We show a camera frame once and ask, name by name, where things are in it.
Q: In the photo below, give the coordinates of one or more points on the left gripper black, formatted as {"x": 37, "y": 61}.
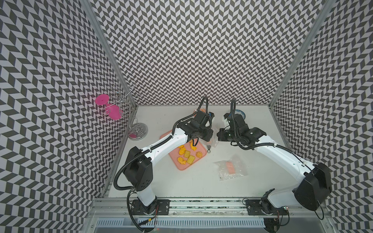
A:
{"x": 210, "y": 132}

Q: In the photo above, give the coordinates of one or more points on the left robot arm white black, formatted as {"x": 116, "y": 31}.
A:
{"x": 136, "y": 174}

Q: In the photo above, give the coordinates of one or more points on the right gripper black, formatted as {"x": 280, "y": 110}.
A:
{"x": 221, "y": 135}

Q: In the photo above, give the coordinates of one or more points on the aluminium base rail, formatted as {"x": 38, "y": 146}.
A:
{"x": 204, "y": 215}

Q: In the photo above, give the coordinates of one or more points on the yellow rectangular biscuit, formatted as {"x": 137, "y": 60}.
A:
{"x": 190, "y": 159}

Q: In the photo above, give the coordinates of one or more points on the yellow fish cookie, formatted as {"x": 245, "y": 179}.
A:
{"x": 181, "y": 161}

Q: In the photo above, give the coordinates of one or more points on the pink plastic tray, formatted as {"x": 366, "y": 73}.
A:
{"x": 180, "y": 150}

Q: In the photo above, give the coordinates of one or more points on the blue patterned bowl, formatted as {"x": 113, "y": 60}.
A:
{"x": 240, "y": 112}

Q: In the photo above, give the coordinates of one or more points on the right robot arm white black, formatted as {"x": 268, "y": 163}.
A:
{"x": 313, "y": 181}

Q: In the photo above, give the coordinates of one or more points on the pink stemmed glass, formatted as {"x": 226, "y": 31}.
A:
{"x": 108, "y": 109}

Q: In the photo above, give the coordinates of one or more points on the clear resealable bag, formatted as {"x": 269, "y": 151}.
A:
{"x": 213, "y": 141}

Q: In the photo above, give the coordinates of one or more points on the clear bag with pink contents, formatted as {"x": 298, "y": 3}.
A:
{"x": 231, "y": 169}

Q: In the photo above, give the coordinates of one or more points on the orange patterned bowl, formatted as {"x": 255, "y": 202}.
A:
{"x": 202, "y": 109}

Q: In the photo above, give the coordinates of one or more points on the yellow square cracker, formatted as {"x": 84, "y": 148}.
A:
{"x": 187, "y": 154}

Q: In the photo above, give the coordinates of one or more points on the round orange cookie bottom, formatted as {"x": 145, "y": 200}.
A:
{"x": 199, "y": 154}

